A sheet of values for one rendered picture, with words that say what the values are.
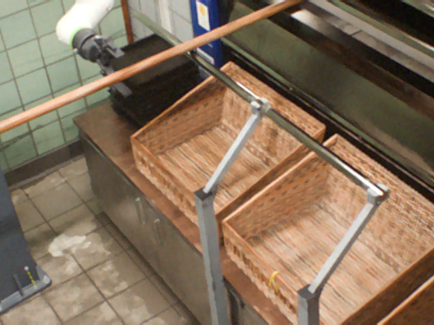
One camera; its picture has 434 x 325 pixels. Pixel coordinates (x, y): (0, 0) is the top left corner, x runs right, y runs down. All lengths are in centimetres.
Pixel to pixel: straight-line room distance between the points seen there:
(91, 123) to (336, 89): 115
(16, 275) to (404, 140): 174
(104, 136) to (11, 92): 71
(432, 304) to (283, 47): 101
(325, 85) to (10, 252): 147
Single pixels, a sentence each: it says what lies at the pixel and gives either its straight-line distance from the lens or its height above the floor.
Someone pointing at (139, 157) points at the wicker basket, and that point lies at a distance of 290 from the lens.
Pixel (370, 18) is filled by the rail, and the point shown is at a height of 144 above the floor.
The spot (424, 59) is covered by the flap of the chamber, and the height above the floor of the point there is 141.
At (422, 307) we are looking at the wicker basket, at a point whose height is 71.
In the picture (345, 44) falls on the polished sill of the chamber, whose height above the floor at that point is 118.
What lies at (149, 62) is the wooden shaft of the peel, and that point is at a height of 120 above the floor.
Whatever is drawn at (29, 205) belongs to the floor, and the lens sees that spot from 385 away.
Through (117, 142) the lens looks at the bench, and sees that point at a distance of 312.
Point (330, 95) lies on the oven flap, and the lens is 257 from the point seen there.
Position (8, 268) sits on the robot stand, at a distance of 333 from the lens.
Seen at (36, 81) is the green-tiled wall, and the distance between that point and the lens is 375.
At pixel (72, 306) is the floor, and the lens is 333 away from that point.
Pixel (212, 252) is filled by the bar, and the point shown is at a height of 72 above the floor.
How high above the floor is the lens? 245
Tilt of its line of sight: 39 degrees down
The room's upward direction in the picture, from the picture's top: 7 degrees counter-clockwise
